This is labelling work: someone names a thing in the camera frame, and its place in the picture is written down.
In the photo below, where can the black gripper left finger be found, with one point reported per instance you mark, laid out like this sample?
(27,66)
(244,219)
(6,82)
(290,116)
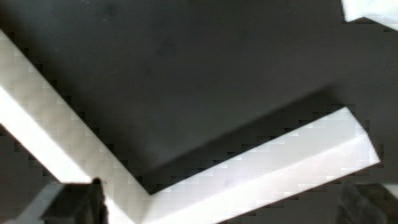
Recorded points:
(68,204)

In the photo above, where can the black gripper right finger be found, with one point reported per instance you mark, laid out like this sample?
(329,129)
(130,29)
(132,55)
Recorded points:
(368,204)

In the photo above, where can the white drawer cabinet box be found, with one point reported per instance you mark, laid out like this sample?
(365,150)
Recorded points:
(310,157)

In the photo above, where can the white U-shaped fence frame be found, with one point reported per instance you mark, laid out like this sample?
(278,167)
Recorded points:
(379,10)

